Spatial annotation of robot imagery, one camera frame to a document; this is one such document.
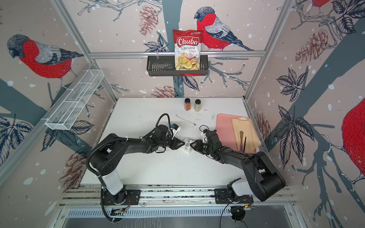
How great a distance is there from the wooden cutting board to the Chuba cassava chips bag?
0.51 m

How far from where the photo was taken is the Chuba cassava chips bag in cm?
85

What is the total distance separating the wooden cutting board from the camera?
94 cm
